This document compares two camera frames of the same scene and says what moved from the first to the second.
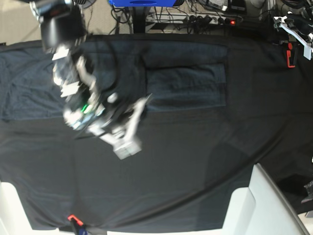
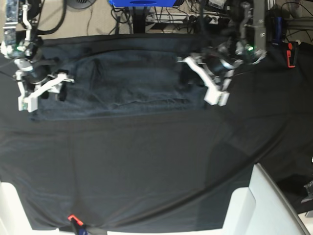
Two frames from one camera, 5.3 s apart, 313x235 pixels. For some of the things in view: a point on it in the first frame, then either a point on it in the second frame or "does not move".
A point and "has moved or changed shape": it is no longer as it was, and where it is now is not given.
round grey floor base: [85, 4] does not move
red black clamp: [291, 54] does not move
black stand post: [139, 19] does not move
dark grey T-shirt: [163, 75] has moved or changed shape
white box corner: [260, 209] does not move
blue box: [142, 3] does not move
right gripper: [297, 25] -> [219, 61]
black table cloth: [192, 161] does not move
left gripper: [118, 125] -> [31, 83]
